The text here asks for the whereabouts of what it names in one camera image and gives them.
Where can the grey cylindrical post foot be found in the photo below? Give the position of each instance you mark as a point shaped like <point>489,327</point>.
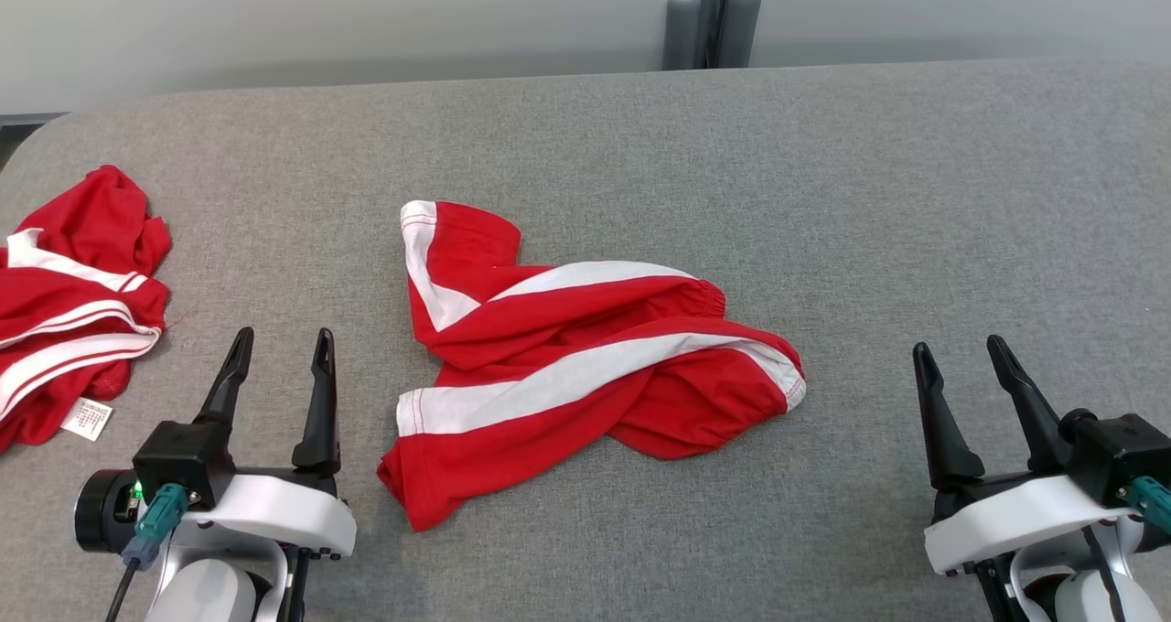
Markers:
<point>739,27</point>

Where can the red basketball jersey white trim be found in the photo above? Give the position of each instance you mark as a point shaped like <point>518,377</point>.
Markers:
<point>82,238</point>

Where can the grey wall post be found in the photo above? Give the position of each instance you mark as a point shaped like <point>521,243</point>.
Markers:
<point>682,32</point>

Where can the red shorts with white stripes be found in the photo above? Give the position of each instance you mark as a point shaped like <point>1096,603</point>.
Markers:
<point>567,384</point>

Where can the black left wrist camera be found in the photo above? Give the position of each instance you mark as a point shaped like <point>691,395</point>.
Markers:
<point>183,457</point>

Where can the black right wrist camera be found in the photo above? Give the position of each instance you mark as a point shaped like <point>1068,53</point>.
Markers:
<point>1121,453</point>

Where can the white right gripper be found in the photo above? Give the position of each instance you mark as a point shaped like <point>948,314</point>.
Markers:
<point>1015,521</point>

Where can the grey metal partition post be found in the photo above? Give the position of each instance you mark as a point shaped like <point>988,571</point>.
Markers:
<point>718,0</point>

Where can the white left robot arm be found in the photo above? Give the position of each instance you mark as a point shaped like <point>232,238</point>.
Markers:
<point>206,595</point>

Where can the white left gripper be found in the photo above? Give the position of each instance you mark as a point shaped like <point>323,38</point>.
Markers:
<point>284,512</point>

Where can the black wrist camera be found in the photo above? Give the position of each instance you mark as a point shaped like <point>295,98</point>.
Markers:
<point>183,457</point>
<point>1121,453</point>

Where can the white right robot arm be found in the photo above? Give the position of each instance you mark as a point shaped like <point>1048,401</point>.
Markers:
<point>1093,599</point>

